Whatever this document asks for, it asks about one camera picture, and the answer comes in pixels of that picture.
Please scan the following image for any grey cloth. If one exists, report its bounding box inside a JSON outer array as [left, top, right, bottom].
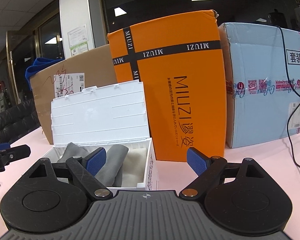
[[58, 142, 128, 187]]

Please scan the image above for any white plastic container box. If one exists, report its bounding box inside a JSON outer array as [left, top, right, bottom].
[[44, 80, 159, 191]]

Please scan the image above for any black leather sofa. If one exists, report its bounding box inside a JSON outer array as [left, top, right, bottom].
[[0, 99, 40, 144]]

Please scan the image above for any light blue carton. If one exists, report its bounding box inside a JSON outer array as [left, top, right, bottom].
[[218, 23, 300, 148]]

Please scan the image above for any blue cloth on box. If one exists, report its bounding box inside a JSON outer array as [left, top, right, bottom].
[[25, 57, 63, 90]]

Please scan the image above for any brown cardboard box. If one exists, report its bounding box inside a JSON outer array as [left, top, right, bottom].
[[30, 44, 117, 144]]

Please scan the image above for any orange MIUZI box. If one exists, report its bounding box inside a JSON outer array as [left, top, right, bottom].
[[108, 10, 226, 161]]

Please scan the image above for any black cable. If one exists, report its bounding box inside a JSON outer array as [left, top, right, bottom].
[[277, 0, 300, 172]]

